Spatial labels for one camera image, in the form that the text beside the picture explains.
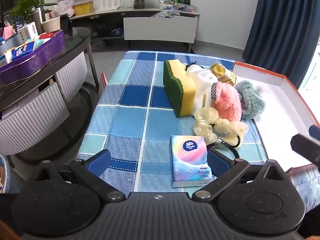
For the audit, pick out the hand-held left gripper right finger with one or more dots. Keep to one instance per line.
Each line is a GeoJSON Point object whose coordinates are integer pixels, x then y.
{"type": "Point", "coordinates": [216, 161]}

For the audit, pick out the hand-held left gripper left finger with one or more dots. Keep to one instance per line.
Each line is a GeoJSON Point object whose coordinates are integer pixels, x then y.
{"type": "Point", "coordinates": [100, 161]}

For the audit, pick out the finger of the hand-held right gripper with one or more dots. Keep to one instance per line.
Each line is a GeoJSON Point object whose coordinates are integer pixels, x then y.
{"type": "Point", "coordinates": [306, 146]}
{"type": "Point", "coordinates": [315, 131]}

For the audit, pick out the colourful tissue pack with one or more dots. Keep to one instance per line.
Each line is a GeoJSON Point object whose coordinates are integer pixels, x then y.
{"type": "Point", "coordinates": [190, 160]}

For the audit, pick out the orange cardboard box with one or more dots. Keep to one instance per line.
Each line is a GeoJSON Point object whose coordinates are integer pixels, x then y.
{"type": "Point", "coordinates": [270, 110]}

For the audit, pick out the pink fluffy plush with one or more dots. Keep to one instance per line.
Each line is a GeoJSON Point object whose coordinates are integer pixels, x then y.
{"type": "Point", "coordinates": [227, 100]}

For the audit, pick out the light blue knitted scrunchie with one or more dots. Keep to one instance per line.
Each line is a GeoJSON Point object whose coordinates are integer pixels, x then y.
{"type": "Point", "coordinates": [252, 97]}

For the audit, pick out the yellow green sponge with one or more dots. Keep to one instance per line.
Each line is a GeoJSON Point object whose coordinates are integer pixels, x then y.
{"type": "Point", "coordinates": [188, 92]}

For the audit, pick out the white face mask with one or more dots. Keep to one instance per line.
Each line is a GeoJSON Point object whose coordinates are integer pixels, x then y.
{"type": "Point", "coordinates": [200, 85]}

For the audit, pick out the yellow striped socks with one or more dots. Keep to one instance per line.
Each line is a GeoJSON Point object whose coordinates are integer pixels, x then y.
{"type": "Point", "coordinates": [222, 73]}

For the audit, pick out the black cloth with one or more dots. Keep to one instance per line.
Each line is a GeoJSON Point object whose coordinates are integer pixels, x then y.
{"type": "Point", "coordinates": [192, 63]}

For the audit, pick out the blue checked tablecloth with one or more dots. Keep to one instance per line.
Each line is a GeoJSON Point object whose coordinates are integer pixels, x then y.
{"type": "Point", "coordinates": [130, 120]}

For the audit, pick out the white ribbed drawer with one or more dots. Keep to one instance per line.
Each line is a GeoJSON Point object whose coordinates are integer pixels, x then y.
{"type": "Point", "coordinates": [32, 122]}
{"type": "Point", "coordinates": [72, 77]}

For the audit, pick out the red cardboard piece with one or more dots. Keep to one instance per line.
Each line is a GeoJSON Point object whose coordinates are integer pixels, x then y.
{"type": "Point", "coordinates": [104, 80]}

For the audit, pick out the dark blue curtain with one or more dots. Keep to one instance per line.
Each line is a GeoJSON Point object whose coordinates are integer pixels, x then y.
{"type": "Point", "coordinates": [280, 25]}

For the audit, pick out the purple tin tray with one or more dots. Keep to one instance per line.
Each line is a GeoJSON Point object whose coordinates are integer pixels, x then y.
{"type": "Point", "coordinates": [32, 62]}

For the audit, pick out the dark round side table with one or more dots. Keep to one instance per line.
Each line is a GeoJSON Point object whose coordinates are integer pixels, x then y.
{"type": "Point", "coordinates": [77, 36]}

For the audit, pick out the pile of small packets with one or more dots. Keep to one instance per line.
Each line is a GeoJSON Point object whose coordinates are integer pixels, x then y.
{"type": "Point", "coordinates": [22, 51]}

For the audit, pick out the white cabinet drawer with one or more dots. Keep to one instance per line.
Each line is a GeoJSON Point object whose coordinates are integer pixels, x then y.
{"type": "Point", "coordinates": [160, 30]}

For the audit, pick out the white cup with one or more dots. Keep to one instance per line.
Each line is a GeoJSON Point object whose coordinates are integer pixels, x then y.
{"type": "Point", "coordinates": [51, 25]}

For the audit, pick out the white television cabinet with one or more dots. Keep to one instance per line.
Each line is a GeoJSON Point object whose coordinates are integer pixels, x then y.
{"type": "Point", "coordinates": [110, 12]}

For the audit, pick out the yellow box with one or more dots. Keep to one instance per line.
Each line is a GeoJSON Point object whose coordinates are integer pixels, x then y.
{"type": "Point", "coordinates": [83, 8]}

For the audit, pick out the steel tumbler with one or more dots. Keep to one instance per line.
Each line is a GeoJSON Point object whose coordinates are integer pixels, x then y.
{"type": "Point", "coordinates": [38, 18]}

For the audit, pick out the grey plastic bag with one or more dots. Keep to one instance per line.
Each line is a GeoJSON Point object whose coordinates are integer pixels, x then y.
{"type": "Point", "coordinates": [165, 13]}

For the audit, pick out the white plastic bag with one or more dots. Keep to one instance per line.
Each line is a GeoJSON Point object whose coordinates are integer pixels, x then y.
{"type": "Point", "coordinates": [66, 7]}

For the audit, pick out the white router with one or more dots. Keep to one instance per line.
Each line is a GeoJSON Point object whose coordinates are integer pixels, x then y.
{"type": "Point", "coordinates": [107, 3]}

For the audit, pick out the clear organiser with small items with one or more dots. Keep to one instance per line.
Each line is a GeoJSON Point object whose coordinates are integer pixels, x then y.
{"type": "Point", "coordinates": [175, 7]}

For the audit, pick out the leafy green houseplant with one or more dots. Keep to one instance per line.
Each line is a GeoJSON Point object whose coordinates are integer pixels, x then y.
{"type": "Point", "coordinates": [27, 5]}

